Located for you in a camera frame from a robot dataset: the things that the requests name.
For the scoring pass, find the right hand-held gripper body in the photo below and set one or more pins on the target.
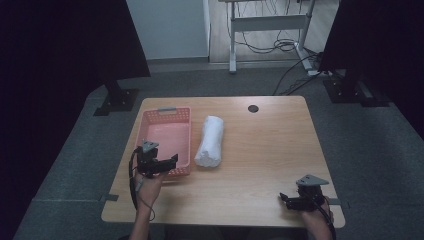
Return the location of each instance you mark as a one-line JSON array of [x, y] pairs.
[[310, 195]]

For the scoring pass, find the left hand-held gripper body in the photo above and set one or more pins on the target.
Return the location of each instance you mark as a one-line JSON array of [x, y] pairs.
[[149, 160]]

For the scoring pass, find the pink plastic basket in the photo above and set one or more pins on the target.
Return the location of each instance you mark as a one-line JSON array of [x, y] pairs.
[[168, 138]]

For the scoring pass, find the white towel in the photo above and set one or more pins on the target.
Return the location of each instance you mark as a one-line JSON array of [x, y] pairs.
[[210, 141]]

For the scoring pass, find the person's right hand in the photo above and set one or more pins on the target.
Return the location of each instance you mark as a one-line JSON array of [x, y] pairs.
[[316, 216]]

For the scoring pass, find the grey tape strip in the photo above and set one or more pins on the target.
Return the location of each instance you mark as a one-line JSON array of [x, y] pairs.
[[110, 197], [335, 201]]

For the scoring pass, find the black stand base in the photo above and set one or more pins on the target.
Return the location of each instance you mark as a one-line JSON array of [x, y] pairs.
[[116, 100], [350, 88]]

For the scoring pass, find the black round table grommet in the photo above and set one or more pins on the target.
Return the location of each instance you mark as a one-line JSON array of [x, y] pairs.
[[253, 108]]

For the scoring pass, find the black curtain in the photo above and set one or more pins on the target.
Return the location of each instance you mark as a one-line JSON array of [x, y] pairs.
[[60, 50], [380, 36]]

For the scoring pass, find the white metal desk frame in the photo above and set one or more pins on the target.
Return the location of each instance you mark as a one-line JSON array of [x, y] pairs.
[[266, 22]]

